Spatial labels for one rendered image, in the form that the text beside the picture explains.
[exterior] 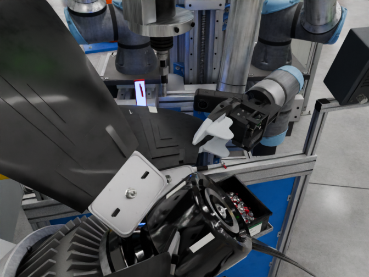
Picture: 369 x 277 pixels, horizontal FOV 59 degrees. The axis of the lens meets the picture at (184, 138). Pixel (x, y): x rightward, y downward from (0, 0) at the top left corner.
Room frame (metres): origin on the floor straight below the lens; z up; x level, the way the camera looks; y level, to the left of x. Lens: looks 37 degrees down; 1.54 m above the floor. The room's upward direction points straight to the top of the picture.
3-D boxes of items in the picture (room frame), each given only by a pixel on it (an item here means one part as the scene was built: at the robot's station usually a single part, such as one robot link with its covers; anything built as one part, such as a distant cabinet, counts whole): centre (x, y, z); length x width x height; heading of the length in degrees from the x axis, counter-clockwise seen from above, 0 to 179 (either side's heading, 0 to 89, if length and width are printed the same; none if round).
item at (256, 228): (0.58, -0.09, 0.85); 0.22 x 0.17 x 0.07; 119
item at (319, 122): (0.83, -0.41, 0.96); 0.03 x 0.03 x 0.20; 13
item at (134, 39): (1.10, 0.18, 1.20); 0.13 x 0.12 x 0.14; 110
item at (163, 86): (0.35, 0.03, 1.37); 0.01 x 0.01 x 0.05
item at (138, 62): (1.11, 0.17, 1.09); 0.15 x 0.15 x 0.10
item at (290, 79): (0.68, -0.22, 1.17); 0.11 x 0.08 x 0.09; 140
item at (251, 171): (0.73, 0.01, 0.82); 0.90 x 0.04 x 0.08; 103
